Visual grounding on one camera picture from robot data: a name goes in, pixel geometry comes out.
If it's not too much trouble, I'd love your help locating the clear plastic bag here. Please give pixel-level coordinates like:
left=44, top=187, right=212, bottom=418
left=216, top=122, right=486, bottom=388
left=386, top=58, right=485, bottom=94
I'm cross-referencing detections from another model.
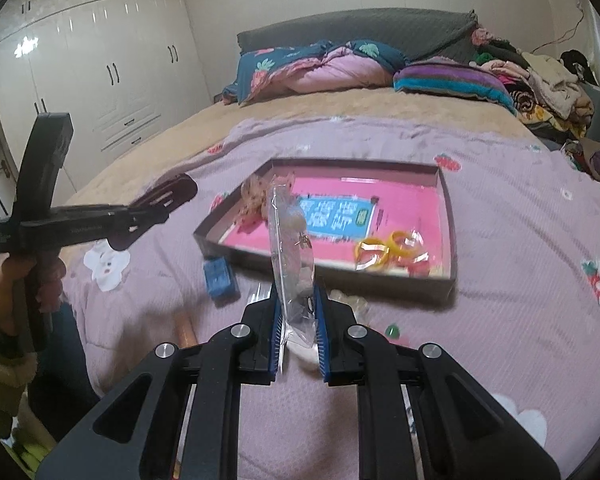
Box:
left=266, top=183, right=322, bottom=352

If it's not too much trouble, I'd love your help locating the person's leg in blue trousers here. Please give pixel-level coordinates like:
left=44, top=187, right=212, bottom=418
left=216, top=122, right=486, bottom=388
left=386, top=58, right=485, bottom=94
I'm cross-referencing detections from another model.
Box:
left=30, top=305, right=103, bottom=441

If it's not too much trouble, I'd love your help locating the cream comb hair clip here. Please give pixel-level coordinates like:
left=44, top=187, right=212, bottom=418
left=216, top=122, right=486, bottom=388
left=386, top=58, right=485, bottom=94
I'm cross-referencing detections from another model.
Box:
left=329, top=290, right=370, bottom=318

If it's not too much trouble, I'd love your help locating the pile of clothes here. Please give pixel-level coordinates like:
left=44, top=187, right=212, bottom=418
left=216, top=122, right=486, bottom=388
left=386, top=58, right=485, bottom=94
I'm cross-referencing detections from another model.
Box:
left=472, top=27, right=600, bottom=186

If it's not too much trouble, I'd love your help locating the blue printed card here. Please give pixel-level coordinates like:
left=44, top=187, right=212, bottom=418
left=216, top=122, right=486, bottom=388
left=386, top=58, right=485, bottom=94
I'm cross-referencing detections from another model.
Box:
left=297, top=195, right=381, bottom=242

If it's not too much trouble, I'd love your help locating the purple printed blanket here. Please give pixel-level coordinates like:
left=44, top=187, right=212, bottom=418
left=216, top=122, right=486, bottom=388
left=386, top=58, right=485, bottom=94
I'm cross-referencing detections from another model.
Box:
left=62, top=115, right=600, bottom=480

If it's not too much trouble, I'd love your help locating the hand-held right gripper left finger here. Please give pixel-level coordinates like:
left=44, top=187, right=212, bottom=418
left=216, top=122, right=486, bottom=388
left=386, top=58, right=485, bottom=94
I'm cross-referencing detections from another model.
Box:
left=35, top=287, right=285, bottom=480

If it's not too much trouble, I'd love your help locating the peach bow hair clip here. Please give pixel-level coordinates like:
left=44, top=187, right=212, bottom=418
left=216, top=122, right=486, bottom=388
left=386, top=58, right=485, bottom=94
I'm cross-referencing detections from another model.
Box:
left=239, top=172, right=296, bottom=227

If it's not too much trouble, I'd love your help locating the person's left hand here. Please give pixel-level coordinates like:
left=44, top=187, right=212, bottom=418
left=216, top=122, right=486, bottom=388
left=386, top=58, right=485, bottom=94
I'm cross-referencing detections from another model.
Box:
left=0, top=252, right=67, bottom=326

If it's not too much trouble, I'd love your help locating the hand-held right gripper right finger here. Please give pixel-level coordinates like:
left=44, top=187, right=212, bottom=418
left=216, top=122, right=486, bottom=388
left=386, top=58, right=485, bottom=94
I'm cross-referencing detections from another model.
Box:
left=314, top=285, right=563, bottom=480

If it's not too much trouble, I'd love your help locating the wall cable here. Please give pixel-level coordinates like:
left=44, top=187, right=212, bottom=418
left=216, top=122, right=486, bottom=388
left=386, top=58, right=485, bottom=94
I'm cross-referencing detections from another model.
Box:
left=530, top=0, right=588, bottom=53

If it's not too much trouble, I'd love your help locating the navy and pink quilt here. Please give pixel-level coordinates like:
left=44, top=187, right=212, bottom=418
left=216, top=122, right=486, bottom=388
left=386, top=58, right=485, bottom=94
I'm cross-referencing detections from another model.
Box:
left=222, top=40, right=411, bottom=106

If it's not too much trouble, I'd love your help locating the grey headboard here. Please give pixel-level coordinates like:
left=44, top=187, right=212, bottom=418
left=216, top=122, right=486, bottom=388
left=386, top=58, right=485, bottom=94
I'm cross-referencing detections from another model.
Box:
left=236, top=8, right=481, bottom=63

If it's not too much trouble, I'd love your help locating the person's left forearm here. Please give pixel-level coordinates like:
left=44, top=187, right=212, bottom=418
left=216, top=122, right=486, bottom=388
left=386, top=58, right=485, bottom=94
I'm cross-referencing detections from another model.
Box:
left=0, top=280, right=38, bottom=441

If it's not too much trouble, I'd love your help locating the yellow plastic ring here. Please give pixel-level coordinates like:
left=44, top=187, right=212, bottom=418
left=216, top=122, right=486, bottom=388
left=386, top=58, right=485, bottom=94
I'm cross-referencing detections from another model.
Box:
left=387, top=231, right=422, bottom=258
left=356, top=241, right=390, bottom=272

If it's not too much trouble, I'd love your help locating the striped pillow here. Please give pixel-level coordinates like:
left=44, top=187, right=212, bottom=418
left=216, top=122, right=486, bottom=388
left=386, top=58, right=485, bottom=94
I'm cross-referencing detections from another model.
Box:
left=392, top=57, right=518, bottom=113

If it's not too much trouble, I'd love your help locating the white wardrobe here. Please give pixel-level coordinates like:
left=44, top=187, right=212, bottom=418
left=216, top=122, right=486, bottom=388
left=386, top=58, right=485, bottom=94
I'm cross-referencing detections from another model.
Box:
left=0, top=0, right=216, bottom=196

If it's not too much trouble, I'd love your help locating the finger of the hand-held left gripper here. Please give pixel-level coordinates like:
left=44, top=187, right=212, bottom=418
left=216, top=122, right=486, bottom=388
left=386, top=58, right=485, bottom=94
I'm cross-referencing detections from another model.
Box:
left=107, top=210, right=175, bottom=251
left=125, top=191, right=181, bottom=218

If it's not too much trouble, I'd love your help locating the grey cardboard box pink inside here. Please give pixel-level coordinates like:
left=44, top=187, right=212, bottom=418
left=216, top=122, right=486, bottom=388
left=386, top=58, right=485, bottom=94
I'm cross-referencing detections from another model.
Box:
left=193, top=157, right=458, bottom=306

